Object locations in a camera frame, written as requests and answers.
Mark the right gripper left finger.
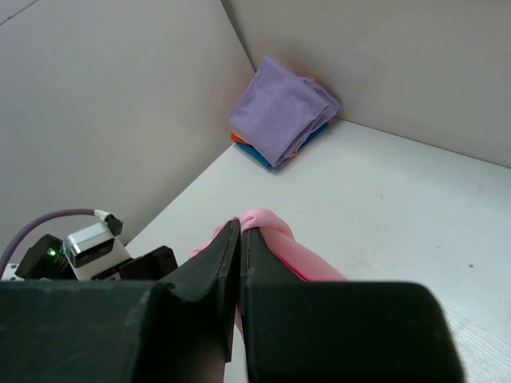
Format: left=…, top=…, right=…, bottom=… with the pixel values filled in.
left=1, top=220, right=240, bottom=382

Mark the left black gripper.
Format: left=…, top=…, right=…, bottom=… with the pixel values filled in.
left=91, top=246, right=178, bottom=281

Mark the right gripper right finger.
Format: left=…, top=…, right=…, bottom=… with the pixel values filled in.
left=240, top=229, right=465, bottom=382

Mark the pink t shirt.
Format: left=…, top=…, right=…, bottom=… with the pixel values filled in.
left=189, top=207, right=348, bottom=348

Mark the orange folded t shirt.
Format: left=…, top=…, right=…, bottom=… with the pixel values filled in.
left=230, top=132, right=250, bottom=145

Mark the blue folded t shirt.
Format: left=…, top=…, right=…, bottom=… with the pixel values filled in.
left=234, top=122, right=330, bottom=169

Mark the purple folded t shirt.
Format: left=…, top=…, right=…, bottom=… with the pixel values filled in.
left=227, top=57, right=342, bottom=148

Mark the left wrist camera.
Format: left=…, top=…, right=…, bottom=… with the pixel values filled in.
left=61, top=222, right=132, bottom=281

